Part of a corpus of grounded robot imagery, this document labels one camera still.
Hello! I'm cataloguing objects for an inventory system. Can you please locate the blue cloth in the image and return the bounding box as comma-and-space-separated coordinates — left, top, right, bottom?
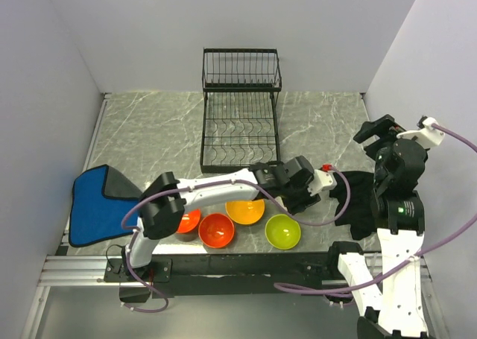
69, 165, 142, 247

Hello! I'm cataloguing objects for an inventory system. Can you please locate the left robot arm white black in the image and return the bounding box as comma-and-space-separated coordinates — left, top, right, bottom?
122, 156, 335, 281

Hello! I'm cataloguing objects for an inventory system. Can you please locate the black cloth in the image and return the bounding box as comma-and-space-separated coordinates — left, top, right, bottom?
335, 171, 376, 241

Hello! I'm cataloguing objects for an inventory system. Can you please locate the black wire dish rack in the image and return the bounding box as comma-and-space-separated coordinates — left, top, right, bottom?
200, 48, 282, 174

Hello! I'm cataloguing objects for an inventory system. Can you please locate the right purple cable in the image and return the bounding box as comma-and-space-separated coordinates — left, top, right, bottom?
274, 124, 477, 299

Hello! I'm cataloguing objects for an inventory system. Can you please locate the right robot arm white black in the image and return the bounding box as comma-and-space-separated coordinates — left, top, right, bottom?
326, 115, 444, 338

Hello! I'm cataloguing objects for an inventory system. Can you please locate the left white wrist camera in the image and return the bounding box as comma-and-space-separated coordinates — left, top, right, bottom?
308, 164, 337, 195

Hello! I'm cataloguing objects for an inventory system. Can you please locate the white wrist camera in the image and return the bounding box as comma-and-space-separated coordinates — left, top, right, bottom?
397, 115, 445, 150
308, 164, 337, 195

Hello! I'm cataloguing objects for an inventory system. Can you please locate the black base beam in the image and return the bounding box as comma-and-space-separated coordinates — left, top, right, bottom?
103, 252, 358, 299

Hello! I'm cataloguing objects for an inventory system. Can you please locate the purple cable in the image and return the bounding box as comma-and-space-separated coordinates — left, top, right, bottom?
121, 165, 352, 314
274, 124, 477, 299

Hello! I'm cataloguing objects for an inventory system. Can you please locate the aluminium frame rail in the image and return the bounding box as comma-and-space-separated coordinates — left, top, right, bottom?
37, 255, 124, 288

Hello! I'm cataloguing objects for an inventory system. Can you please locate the lime green bowl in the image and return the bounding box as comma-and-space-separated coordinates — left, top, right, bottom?
265, 215, 301, 250

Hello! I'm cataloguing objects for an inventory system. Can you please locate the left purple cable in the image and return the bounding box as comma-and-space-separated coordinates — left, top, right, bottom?
121, 165, 352, 314

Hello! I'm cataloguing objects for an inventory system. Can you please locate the red-orange bowl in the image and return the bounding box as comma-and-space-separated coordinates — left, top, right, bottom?
198, 213, 236, 249
176, 209, 202, 235

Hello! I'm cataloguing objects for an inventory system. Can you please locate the yellow-orange bowl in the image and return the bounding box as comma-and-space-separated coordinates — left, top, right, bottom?
225, 200, 265, 226

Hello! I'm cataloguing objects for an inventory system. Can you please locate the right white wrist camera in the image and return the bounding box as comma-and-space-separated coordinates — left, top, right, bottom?
397, 115, 445, 150

